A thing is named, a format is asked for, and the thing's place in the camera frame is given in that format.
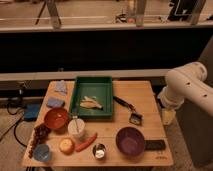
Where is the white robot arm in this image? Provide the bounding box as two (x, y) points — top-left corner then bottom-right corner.
(157, 62), (213, 125)

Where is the red bowl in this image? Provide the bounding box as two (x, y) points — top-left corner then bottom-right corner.
(44, 107), (68, 130)

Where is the black handled brush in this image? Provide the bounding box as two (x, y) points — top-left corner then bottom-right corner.
(113, 96), (143, 126)

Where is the yellow apple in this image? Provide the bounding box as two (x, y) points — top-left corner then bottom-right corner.
(59, 138), (74, 155)

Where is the black rectangular block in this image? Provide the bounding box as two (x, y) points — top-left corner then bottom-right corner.
(145, 140), (166, 150)

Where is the blue sponge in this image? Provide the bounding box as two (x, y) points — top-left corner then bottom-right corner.
(47, 97), (65, 108)

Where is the white cup with stick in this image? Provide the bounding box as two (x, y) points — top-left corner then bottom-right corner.
(68, 118), (85, 139)

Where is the blue plastic cup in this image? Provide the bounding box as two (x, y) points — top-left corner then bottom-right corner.
(33, 144), (51, 162)

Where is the dark red grape bunch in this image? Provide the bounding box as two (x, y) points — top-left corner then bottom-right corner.
(28, 123), (51, 158)

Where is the small metal cup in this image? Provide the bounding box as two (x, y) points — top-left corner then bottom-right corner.
(92, 143), (106, 159)

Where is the light blue crumpled cloth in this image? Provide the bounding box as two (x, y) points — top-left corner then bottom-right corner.
(55, 80), (67, 95)

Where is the black cable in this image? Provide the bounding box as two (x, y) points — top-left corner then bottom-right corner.
(0, 96), (28, 148)

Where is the purple bowl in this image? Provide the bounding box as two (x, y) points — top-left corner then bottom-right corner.
(115, 127), (146, 157)

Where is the orange carrot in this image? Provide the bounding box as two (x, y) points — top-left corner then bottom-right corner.
(75, 133), (98, 152)

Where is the green plastic tray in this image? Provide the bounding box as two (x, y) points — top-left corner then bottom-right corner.
(69, 76), (113, 120)

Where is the peeled yellow banana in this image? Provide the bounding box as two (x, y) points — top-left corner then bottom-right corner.
(80, 96), (103, 110)

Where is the wooden folding table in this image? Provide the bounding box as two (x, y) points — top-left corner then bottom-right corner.
(22, 81), (173, 167)

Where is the blue power box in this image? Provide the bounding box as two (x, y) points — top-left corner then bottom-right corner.
(24, 104), (40, 121)

